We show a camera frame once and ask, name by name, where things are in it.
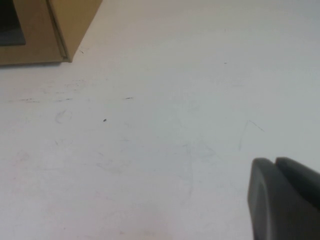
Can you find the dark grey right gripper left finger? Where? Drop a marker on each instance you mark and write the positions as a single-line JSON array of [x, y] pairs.
[[275, 215]]

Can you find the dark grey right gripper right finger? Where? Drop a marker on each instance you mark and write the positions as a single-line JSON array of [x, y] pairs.
[[302, 185]]

